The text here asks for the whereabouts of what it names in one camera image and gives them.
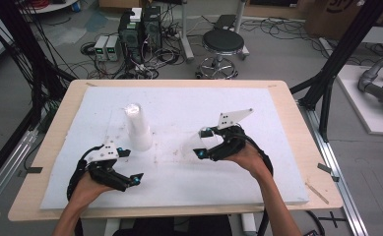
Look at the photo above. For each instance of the person's left hand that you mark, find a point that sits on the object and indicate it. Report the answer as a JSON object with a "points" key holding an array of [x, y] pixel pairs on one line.
{"points": [[85, 190]]}

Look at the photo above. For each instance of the small white box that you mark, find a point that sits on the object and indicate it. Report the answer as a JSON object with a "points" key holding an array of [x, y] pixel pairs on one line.
{"points": [[136, 14]]}

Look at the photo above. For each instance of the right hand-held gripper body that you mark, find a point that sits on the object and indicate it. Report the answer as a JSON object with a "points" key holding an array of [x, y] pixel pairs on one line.
{"points": [[233, 141]]}

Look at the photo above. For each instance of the thin wooden stick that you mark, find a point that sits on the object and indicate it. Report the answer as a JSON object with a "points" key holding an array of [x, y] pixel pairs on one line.
{"points": [[317, 193]]}

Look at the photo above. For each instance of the white platform board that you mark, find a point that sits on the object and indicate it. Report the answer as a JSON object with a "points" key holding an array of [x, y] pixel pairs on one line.
{"points": [[359, 108]]}

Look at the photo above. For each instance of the brown cardboard box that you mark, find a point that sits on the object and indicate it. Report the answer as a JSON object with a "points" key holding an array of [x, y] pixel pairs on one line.
{"points": [[330, 23]]}

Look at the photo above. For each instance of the grey tape piece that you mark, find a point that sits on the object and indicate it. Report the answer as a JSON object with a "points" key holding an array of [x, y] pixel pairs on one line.
{"points": [[325, 168], [34, 169]]}

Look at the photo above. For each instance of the black computer tower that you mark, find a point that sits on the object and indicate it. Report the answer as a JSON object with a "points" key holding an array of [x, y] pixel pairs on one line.
{"points": [[130, 36], [152, 29]]}

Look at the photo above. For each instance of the person's right hand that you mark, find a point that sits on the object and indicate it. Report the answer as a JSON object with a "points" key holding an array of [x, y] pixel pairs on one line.
{"points": [[253, 162]]}

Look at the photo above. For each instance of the black metal frame post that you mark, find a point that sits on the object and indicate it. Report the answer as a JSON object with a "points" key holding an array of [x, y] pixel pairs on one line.
{"points": [[343, 46], [21, 42]]}

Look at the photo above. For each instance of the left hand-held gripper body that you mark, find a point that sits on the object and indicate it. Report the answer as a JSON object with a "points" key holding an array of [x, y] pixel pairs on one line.
{"points": [[105, 152]]}

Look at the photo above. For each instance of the white round table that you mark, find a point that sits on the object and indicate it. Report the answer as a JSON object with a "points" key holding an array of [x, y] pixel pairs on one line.
{"points": [[51, 6]]}

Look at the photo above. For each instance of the grey metal stand leg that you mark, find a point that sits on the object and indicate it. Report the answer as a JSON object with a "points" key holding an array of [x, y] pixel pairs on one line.
{"points": [[185, 32], [240, 19]]}

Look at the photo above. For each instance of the person's dark trousers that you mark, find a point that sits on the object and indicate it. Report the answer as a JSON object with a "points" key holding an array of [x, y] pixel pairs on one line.
{"points": [[166, 227]]}

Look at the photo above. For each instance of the aluminium floor rail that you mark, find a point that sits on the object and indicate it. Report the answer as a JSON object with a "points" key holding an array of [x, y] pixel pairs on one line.
{"points": [[340, 183], [5, 167]]}

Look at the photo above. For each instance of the grey bench power supply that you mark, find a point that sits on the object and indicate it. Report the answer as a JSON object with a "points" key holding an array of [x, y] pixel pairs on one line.
{"points": [[113, 47], [101, 47]]}

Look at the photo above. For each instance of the white foam mat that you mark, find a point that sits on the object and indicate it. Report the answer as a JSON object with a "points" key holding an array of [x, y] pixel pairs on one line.
{"points": [[179, 108]]}

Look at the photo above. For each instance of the black round stool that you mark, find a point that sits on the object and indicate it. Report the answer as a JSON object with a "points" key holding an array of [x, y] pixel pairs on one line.
{"points": [[223, 41]]}

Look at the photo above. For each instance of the white plastic bottle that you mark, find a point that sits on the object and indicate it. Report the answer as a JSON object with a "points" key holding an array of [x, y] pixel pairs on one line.
{"points": [[138, 131]]}

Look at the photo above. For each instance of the black flat device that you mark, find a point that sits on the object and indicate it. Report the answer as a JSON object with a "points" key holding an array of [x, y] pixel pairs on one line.
{"points": [[225, 21]]}

